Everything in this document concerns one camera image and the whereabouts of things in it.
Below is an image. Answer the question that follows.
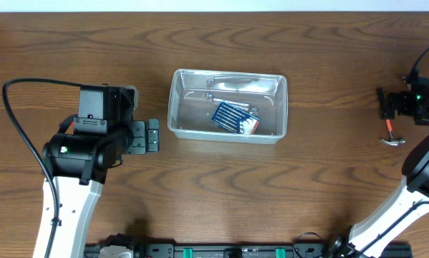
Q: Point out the red black claw hammer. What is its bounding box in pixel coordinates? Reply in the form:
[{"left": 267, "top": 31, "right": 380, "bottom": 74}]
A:
[{"left": 380, "top": 119, "right": 405, "bottom": 146}]

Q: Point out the blue precision screwdriver set case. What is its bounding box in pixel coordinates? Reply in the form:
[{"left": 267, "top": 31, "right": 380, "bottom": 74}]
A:
[{"left": 211, "top": 102, "right": 260, "bottom": 135}]

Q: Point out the silver wrench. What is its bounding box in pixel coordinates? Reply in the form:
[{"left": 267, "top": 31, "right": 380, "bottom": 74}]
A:
[{"left": 205, "top": 92, "right": 259, "bottom": 115}]

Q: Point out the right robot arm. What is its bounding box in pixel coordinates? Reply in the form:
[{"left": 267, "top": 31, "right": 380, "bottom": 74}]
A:
[{"left": 324, "top": 70, "right": 429, "bottom": 257}]

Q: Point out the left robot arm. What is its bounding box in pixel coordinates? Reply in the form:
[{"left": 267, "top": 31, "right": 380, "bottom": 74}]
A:
[{"left": 33, "top": 117, "right": 160, "bottom": 257}]

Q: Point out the clear plastic container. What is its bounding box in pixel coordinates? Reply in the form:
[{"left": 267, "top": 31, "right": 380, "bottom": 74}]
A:
[{"left": 168, "top": 69, "right": 288, "bottom": 144}]

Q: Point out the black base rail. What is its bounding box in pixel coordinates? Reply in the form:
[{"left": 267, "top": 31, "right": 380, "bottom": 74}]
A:
[{"left": 84, "top": 233, "right": 414, "bottom": 258}]

